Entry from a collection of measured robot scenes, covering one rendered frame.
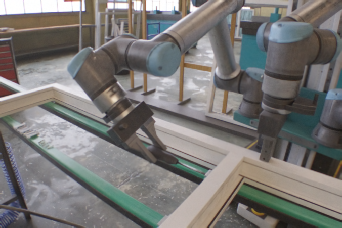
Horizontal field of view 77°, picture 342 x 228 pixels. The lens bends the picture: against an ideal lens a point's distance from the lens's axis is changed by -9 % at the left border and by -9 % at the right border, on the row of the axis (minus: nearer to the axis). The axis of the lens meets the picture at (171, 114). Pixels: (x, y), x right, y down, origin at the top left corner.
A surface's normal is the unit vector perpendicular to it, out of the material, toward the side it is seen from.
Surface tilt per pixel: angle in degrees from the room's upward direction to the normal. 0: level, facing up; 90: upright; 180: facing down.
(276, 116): 0
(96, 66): 54
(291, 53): 90
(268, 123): 90
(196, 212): 0
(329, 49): 88
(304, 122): 90
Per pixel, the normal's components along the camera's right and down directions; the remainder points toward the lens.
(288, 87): -0.09, 0.41
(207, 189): 0.02, -0.91
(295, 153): -0.72, 0.27
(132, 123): 0.55, -0.25
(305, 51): 0.42, 0.36
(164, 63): 0.75, 0.32
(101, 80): 0.38, -0.10
